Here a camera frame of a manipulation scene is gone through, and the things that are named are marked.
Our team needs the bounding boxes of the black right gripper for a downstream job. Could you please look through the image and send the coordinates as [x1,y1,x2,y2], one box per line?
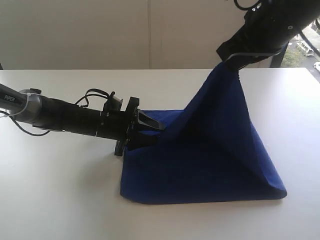
[216,4,297,70]

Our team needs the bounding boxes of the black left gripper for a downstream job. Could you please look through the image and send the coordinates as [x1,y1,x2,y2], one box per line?
[96,97,165,156]

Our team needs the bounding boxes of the blue microfiber towel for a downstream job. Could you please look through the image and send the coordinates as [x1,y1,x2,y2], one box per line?
[120,63,287,205]

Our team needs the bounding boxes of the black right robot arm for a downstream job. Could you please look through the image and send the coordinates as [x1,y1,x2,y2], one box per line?
[127,0,320,151]

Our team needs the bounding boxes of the white van outside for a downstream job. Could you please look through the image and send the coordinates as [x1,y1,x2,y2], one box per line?
[300,45,315,57]

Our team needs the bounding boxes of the white car outside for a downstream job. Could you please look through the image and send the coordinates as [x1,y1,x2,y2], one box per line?
[313,62,320,72]

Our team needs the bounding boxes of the dark window frame post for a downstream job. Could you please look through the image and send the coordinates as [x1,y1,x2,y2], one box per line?
[269,42,289,68]

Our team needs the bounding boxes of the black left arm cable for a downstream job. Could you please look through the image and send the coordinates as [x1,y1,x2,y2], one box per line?
[0,88,112,137]

